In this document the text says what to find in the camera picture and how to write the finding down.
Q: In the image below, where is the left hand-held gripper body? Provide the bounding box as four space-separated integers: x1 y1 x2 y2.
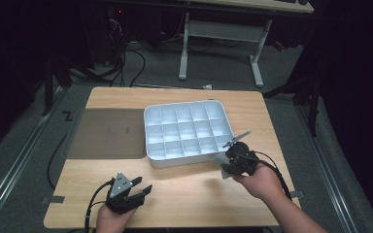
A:
104 172 146 216

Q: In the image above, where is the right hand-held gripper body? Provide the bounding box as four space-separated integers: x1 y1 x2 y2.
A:
220 129 261 178

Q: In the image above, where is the grey sock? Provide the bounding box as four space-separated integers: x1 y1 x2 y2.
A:
213 152 233 180

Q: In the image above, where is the white compartment storage box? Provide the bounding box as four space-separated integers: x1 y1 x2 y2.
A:
143 99 236 169

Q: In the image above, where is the person's left hand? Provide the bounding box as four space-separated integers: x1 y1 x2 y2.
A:
95 203 138 233

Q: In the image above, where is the person's right hand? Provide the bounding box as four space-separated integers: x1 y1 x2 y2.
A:
232 162 286 201

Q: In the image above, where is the dark brown mat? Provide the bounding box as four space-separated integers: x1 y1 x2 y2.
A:
66 108 149 160

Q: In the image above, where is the grey tape strip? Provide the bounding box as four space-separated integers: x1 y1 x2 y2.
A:
288 189 306 200
41 195 66 206

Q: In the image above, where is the black metal stand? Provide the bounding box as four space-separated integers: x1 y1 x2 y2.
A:
261 72 325 138
40 54 74 117

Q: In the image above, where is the white-legged wooden desk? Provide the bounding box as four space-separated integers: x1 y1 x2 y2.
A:
177 0 316 89

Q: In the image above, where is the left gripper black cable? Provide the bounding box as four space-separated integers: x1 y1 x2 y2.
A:
84 179 116 233

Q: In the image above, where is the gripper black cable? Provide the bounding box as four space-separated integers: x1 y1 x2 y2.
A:
252 150 293 201
84 179 116 233

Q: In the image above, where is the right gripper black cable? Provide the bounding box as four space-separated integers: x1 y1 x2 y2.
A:
252 150 293 201

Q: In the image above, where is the black floor cable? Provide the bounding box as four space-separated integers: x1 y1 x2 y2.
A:
46 131 70 191

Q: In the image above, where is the metal floor rail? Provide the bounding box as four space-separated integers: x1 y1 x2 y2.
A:
294 102 361 233
0 86 64 225

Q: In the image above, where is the bundle of black cables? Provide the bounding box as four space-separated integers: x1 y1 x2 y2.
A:
105 17 148 89

